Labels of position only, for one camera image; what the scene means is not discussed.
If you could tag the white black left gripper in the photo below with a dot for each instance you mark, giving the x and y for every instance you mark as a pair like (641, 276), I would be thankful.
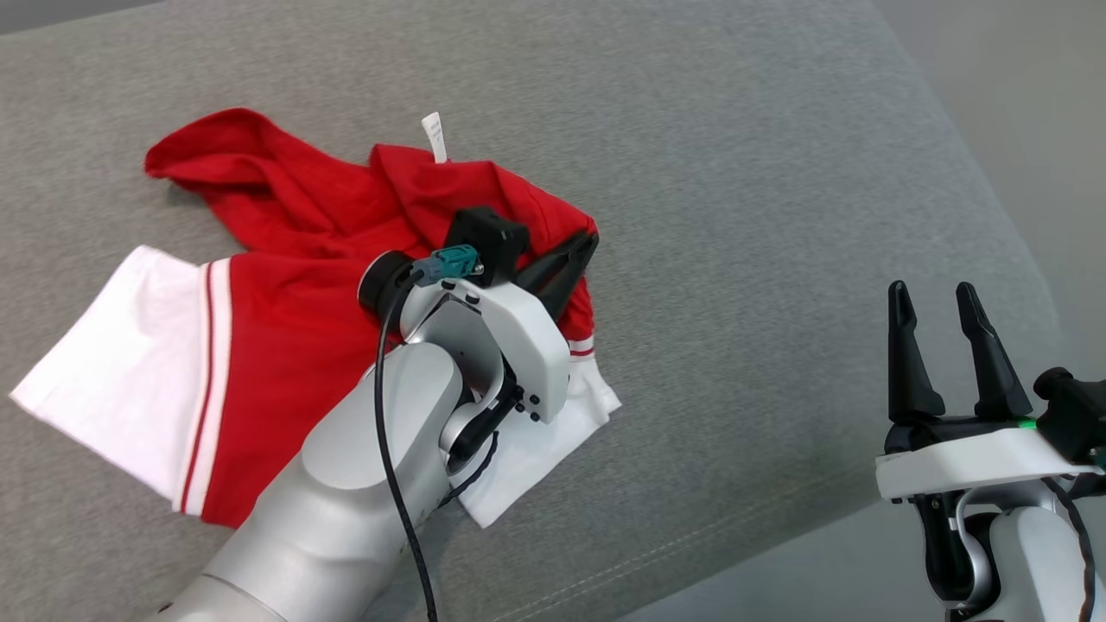
(527, 341)

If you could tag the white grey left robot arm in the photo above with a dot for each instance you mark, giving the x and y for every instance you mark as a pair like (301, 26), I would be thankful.
(346, 484)

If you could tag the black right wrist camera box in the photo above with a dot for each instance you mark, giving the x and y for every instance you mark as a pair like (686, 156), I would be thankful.
(1076, 410)

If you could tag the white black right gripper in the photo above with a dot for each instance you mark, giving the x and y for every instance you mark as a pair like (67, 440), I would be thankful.
(968, 462)

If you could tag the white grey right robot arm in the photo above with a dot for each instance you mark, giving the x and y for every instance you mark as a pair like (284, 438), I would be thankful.
(1028, 553)

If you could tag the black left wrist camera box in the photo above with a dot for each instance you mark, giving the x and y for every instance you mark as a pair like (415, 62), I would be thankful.
(488, 242)

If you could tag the red white jersey shirt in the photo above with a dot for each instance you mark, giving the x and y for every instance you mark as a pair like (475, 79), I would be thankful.
(294, 345)

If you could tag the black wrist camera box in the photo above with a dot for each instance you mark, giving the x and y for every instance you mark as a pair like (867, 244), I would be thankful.
(488, 242)
(1076, 410)

